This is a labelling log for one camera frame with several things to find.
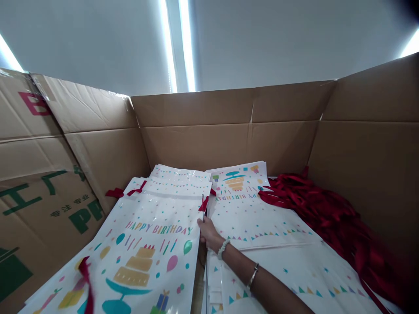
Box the person's right hand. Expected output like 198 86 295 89
197 218 230 254

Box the pile of white birthday bags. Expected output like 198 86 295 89
18 163 218 314
201 160 404 314

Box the large brown cardboard box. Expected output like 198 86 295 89
0 52 419 314

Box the pile of red ribbons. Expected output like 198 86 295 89
258 166 419 314

